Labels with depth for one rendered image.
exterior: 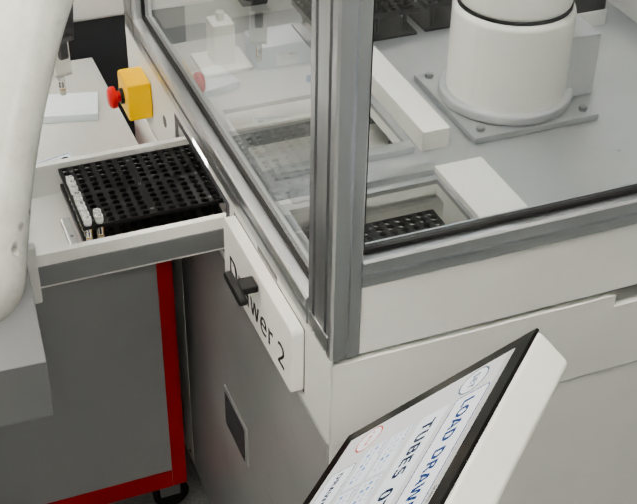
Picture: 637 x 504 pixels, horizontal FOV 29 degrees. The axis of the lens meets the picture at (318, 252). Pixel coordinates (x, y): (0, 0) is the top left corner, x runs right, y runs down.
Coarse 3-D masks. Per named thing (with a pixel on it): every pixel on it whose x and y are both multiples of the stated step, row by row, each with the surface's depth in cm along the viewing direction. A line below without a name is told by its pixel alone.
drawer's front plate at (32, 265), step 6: (30, 234) 182; (30, 240) 180; (30, 246) 180; (30, 252) 180; (30, 258) 181; (36, 258) 181; (30, 264) 181; (36, 264) 182; (30, 270) 182; (36, 270) 182; (30, 276) 182; (36, 276) 183; (36, 282) 183; (36, 288) 184; (36, 294) 185; (36, 300) 185; (42, 300) 186
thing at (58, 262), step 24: (144, 144) 209; (168, 144) 210; (48, 168) 204; (48, 192) 206; (48, 216) 202; (216, 216) 192; (48, 240) 196; (96, 240) 186; (120, 240) 187; (144, 240) 189; (168, 240) 190; (192, 240) 192; (216, 240) 194; (48, 264) 185; (72, 264) 186; (96, 264) 188; (120, 264) 189; (144, 264) 191
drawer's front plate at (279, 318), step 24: (240, 240) 181; (240, 264) 182; (264, 264) 177; (264, 288) 173; (264, 312) 175; (288, 312) 168; (264, 336) 178; (288, 336) 166; (288, 360) 169; (288, 384) 171
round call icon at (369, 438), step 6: (378, 426) 138; (384, 426) 136; (372, 432) 138; (378, 432) 136; (366, 438) 138; (372, 438) 136; (360, 444) 137; (366, 444) 136; (372, 444) 134; (354, 450) 137; (360, 450) 136
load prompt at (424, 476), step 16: (464, 400) 122; (480, 400) 118; (448, 416) 122; (464, 416) 118; (448, 432) 118; (432, 448) 118; (448, 448) 114; (432, 464) 114; (416, 480) 114; (432, 480) 110; (400, 496) 114; (416, 496) 110
